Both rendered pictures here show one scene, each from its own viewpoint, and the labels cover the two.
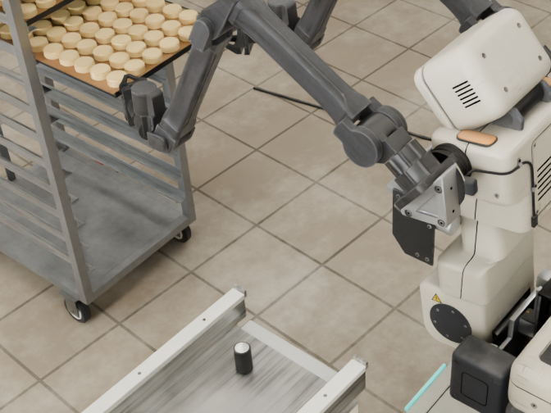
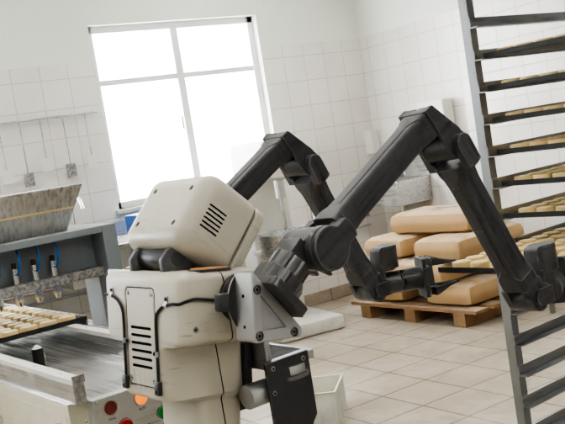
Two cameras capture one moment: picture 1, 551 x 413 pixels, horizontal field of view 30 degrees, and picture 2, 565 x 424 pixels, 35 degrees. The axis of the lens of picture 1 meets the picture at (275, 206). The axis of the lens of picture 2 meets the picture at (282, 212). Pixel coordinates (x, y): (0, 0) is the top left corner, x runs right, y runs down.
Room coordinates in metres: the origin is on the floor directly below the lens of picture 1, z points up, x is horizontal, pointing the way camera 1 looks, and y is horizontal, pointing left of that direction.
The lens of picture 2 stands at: (2.04, -2.00, 1.36)
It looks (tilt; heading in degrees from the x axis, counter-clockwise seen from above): 5 degrees down; 99
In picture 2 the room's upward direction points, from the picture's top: 9 degrees counter-clockwise
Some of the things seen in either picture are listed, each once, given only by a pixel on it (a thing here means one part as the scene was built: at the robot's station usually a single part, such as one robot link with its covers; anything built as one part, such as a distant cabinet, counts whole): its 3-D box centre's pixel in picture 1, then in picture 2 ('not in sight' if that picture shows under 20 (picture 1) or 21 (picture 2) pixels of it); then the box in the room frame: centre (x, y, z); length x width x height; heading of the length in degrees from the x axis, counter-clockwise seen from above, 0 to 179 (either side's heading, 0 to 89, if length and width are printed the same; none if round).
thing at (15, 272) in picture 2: not in sight; (18, 278); (0.78, 0.54, 1.07); 0.06 x 0.03 x 0.18; 136
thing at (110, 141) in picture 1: (107, 140); not in sight; (2.73, 0.52, 0.33); 0.64 x 0.03 x 0.03; 48
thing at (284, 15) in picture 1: (289, 24); (535, 273); (2.23, -0.07, 0.99); 0.12 x 0.09 x 0.11; 46
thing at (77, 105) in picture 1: (103, 117); not in sight; (2.73, 0.52, 0.42); 0.64 x 0.03 x 0.03; 48
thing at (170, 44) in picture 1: (169, 45); not in sight; (2.23, 0.23, 0.96); 0.05 x 0.05 x 0.02
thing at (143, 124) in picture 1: (147, 121); (390, 280); (1.91, 0.27, 0.96); 0.07 x 0.06 x 0.07; 18
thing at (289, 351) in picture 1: (294, 377); (140, 414); (1.29, -0.01, 0.77); 0.24 x 0.04 x 0.14; 46
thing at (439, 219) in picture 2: not in sight; (445, 218); (2.11, 4.30, 0.64); 0.72 x 0.42 x 0.15; 139
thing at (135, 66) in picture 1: (134, 67); (480, 264); (2.14, 0.31, 0.96); 0.05 x 0.05 x 0.02
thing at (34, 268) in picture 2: not in sight; (37, 273); (0.82, 0.58, 1.07); 0.06 x 0.03 x 0.18; 136
